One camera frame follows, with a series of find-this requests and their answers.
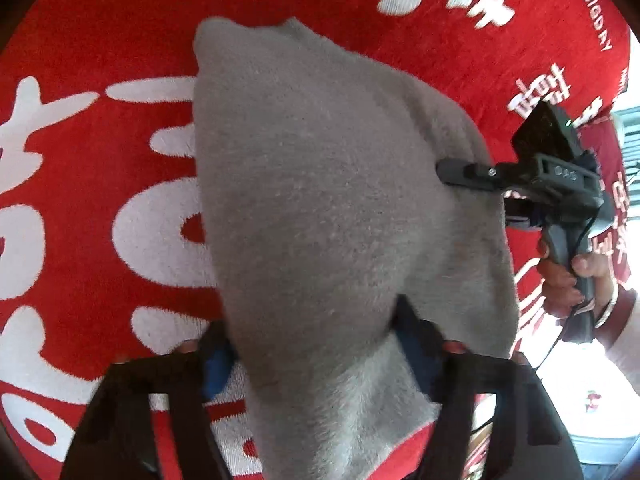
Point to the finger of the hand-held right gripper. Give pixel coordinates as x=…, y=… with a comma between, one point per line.
x=522, y=220
x=470, y=172

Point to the red printed blanket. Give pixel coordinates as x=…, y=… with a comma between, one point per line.
x=100, y=110

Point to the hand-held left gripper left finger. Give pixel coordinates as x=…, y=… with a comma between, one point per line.
x=217, y=372

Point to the person's right forearm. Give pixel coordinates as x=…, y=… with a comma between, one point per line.
x=625, y=340

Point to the light grey tub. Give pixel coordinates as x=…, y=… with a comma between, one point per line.
x=607, y=447

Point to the person's right hand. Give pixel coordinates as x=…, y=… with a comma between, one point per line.
x=562, y=280

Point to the grey towel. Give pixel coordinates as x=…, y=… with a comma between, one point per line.
x=325, y=200

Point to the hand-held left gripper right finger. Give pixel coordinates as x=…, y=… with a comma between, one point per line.
x=415, y=355

